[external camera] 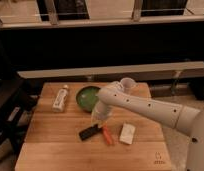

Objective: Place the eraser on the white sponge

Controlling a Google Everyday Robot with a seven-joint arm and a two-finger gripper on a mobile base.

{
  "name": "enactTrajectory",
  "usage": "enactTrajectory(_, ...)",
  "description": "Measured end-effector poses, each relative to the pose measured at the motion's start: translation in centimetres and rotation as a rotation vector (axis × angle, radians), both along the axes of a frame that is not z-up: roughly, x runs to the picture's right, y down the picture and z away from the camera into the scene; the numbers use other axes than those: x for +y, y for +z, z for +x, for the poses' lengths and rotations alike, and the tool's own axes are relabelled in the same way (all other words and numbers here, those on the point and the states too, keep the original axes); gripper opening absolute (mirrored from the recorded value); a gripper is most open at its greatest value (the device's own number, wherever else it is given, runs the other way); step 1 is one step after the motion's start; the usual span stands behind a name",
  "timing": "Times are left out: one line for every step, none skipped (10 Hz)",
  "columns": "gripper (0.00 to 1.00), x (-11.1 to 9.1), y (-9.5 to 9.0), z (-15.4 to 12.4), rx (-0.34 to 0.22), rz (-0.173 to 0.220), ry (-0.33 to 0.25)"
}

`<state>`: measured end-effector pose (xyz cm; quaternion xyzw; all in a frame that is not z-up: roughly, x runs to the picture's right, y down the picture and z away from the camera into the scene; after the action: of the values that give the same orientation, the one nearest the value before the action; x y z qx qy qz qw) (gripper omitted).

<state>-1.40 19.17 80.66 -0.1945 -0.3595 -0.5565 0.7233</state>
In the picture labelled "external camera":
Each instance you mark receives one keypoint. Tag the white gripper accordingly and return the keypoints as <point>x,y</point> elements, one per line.
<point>100,113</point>

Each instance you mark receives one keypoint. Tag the black eraser block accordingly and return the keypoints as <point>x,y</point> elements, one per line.
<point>89,132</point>

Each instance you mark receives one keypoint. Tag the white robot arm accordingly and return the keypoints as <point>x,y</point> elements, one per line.
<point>186,120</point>

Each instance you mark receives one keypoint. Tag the white sponge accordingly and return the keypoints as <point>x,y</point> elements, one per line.
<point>127,133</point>

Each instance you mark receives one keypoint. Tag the green bowl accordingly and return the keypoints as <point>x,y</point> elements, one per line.
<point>86,98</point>

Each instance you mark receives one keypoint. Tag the orange carrot toy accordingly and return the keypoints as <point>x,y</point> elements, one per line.
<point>107,135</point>

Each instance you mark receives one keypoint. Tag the white plastic bottle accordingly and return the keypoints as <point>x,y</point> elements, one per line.
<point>59,102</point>

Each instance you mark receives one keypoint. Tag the wooden cutting board table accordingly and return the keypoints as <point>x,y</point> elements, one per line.
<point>52,142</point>

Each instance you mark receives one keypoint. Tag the black side furniture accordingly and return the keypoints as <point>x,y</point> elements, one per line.
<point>13,101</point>

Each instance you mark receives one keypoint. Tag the long wooden bench shelf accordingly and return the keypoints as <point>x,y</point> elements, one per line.
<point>177,66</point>

